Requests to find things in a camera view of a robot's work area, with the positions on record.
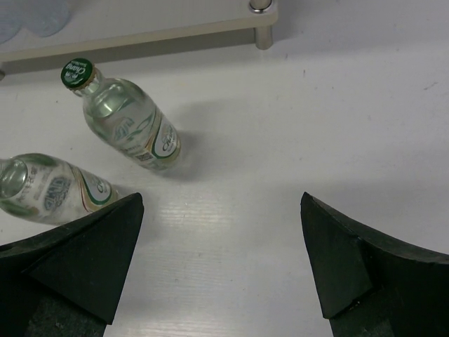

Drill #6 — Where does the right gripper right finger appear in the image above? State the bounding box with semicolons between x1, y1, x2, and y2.
301;193;448;336

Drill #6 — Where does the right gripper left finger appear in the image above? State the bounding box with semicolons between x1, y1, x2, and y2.
1;193;144;336

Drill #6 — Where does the green-cap glass bottle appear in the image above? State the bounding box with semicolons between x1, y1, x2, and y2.
60;58;181;171
1;153;121;225

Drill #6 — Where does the blue-cap water bottle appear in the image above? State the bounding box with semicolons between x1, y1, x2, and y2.
17;0;70;37
0;0;22;44

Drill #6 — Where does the white two-tier shelf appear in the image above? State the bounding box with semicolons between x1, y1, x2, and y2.
1;1;279;75

